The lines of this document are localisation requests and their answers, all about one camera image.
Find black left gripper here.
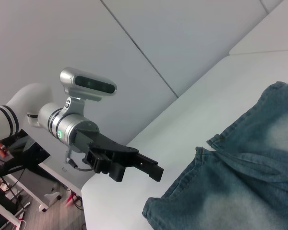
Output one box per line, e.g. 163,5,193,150
73,129,165,184

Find blue denim shorts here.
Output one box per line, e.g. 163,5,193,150
141,81,288,230

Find white caster foot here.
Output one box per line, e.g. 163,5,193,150
44,184,62,205

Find black equipment stand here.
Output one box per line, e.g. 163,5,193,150
0,129,51,186

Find black box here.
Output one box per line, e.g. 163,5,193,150
0,184,18,216

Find grey left gripper cable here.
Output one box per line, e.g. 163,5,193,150
66,148,96,172

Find black floor cables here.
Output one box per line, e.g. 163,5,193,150
66,190,84,211

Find silver camera mount bracket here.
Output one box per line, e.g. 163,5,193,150
62,95,86,117

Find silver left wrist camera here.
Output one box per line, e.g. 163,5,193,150
60,67,118,103

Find white table frame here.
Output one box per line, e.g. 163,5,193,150
0,162,82,230

